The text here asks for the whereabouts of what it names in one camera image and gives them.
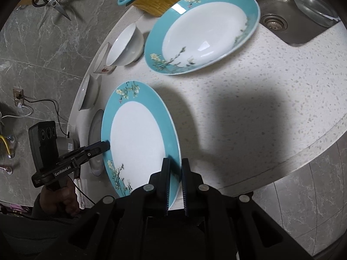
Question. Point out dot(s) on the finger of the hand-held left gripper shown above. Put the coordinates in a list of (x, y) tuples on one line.
[(99, 146)]

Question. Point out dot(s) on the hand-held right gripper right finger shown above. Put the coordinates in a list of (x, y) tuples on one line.
[(185, 187)]

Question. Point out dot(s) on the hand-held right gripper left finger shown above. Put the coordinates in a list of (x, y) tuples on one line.
[(166, 187)]

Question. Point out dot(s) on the white dark-rimmed bowl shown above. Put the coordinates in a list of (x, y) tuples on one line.
[(96, 130)]

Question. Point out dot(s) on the small teal floral plate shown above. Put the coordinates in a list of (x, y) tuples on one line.
[(135, 135)]

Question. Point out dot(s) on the person's left forearm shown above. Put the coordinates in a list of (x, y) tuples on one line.
[(27, 230)]

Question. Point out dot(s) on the person's left hand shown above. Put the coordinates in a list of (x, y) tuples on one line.
[(67, 199)]

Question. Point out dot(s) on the white rounded appliance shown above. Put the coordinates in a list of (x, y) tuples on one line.
[(66, 144)]

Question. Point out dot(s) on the yellow gas pipe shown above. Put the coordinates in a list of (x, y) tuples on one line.
[(4, 140)]

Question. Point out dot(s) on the plain white bowl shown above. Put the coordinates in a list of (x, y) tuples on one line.
[(90, 92), (127, 43)]

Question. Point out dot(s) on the black kitchen scissors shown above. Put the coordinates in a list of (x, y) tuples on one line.
[(58, 5)]

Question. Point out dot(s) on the large teal floral plate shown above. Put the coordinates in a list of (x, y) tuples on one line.
[(206, 32)]

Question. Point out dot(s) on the sink drain strainer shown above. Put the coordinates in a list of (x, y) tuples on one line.
[(273, 21)]

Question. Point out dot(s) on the clear glass bowl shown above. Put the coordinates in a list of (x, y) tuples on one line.
[(311, 5)]

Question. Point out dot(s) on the wall power outlet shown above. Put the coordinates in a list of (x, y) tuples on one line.
[(17, 96)]

